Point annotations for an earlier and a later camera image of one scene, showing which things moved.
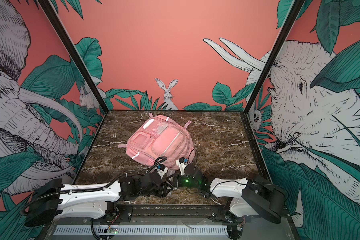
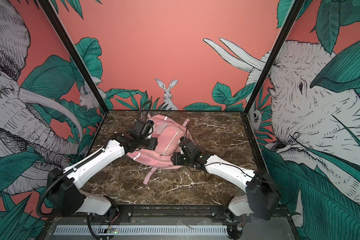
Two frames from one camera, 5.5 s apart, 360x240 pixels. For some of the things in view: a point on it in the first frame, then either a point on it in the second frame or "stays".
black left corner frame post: x=75 y=54 stays
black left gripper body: x=161 y=191 to x=149 y=143
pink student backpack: x=160 y=137 stays
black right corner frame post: x=296 y=8 stays
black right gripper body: x=186 y=182 to x=183 y=160
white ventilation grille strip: x=92 y=230 stays
